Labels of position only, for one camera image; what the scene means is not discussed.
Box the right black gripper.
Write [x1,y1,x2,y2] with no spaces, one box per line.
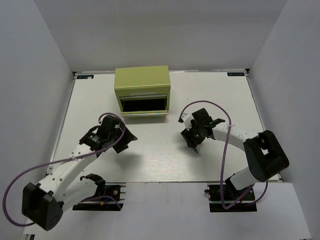
[181,120,206,149]

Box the green metal drawer box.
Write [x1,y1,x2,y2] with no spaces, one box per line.
[114,65,171,118]

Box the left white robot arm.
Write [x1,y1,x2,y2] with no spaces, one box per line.
[22,115,137,231]

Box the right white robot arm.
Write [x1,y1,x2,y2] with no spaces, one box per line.
[178,108,290,200]

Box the right blue corner label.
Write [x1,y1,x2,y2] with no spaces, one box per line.
[227,72,245,77]

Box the blue corner label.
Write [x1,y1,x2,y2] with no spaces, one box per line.
[227,72,245,77]
[76,74,94,80]

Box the left blue corner label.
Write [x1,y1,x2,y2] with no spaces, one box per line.
[76,74,94,80]

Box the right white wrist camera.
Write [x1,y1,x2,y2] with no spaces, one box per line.
[178,113,195,131]

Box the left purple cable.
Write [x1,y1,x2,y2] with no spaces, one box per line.
[2,112,126,227]

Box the purple cable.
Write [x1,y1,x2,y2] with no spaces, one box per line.
[179,100,270,210]
[2,112,126,227]

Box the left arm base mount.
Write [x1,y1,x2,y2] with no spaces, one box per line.
[72,182,127,212]

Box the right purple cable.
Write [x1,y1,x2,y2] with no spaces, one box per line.
[179,100,270,210]

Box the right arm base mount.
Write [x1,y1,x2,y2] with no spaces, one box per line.
[204,184,257,213]

